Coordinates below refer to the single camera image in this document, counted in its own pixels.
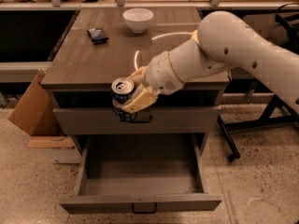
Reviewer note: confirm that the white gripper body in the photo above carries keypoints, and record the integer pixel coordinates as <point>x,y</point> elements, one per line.
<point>163,73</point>

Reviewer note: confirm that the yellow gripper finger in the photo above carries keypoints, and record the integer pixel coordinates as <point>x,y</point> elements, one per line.
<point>141,99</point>
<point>138,76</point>

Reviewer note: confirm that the blue pepsi can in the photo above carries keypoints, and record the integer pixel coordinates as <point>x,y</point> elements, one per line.
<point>121,91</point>

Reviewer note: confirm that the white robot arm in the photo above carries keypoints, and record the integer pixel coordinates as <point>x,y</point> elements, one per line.
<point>221,43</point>

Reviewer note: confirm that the grey drawer cabinet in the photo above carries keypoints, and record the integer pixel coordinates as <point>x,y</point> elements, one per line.
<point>82,72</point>

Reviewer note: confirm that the grey upper drawer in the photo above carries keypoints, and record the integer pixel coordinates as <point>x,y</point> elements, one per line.
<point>200,119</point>

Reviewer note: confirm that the open grey middle drawer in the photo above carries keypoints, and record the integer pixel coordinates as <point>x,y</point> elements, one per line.
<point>119,170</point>

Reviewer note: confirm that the white ceramic bowl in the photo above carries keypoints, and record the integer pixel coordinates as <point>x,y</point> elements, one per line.
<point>138,19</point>

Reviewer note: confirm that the dark blue snack packet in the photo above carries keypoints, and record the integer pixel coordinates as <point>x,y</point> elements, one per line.
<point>97,35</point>

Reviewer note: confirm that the wooden plank on floor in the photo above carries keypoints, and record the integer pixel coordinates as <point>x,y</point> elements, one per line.
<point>50,142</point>

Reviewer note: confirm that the brown cardboard box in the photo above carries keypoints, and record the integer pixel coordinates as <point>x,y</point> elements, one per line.
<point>34,112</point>

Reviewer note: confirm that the black lower drawer handle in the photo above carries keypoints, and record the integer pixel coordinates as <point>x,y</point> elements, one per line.
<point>144,208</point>

